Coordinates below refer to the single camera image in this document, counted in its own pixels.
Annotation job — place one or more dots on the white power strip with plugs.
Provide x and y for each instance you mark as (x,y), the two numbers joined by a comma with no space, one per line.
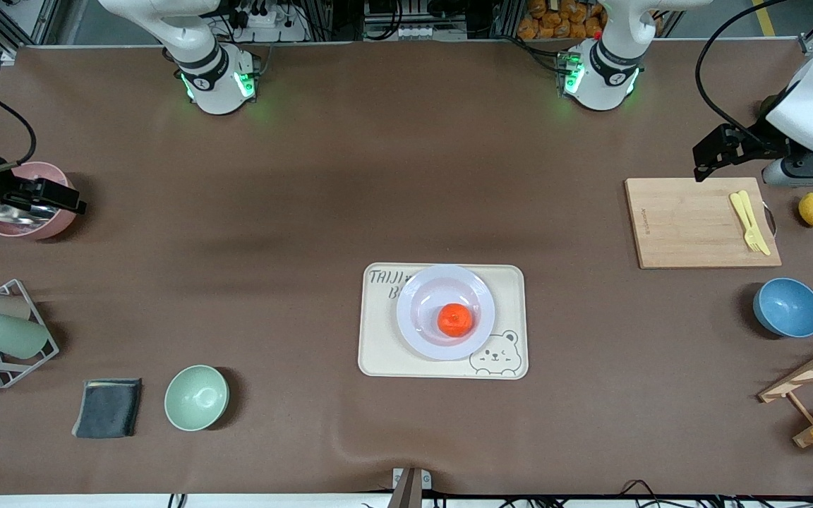
(272,25)

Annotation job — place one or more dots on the bag of orange fruit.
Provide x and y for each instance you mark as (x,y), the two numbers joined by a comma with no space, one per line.
(555,21)

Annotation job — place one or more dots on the dark grey folded cloth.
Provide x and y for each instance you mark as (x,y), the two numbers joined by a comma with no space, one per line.
(106,408)

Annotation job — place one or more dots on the grey table edge bracket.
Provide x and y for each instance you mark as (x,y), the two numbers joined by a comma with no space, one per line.
(410,483)

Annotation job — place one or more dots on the blue bowl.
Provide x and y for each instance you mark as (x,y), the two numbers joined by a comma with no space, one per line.
(787,307)

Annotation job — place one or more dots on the orange mandarin fruit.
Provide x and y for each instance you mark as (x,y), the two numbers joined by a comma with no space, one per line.
(456,320)

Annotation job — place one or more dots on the yellow plastic fork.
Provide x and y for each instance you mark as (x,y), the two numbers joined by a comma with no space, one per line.
(739,212)

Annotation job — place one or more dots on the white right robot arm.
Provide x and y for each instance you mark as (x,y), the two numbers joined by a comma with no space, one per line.
(209,63)

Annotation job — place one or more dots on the cream tray with bear print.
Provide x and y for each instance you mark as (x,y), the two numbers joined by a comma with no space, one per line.
(378,353)

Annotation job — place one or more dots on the white empty power strip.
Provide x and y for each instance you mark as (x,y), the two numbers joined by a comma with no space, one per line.
(431,32)

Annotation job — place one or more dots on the bamboo cutting board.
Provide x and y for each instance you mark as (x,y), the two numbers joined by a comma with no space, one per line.
(689,226)

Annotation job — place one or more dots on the pale green bowl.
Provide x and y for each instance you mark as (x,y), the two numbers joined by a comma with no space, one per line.
(196,398)

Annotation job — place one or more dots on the yellow plastic knife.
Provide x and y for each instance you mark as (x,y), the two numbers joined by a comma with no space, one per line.
(761,240)

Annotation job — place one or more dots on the metal scoop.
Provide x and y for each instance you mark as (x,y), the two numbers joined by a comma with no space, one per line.
(15,216)

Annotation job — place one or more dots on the mint green cup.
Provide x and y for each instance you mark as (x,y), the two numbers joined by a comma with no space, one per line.
(11,336)

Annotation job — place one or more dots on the pink bowl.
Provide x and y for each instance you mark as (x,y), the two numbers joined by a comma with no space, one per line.
(61,224)

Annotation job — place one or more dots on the pale lavender round plate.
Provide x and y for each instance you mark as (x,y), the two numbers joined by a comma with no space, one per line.
(428,296)

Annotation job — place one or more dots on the wooden peg rack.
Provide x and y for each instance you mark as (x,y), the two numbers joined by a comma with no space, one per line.
(809,370)

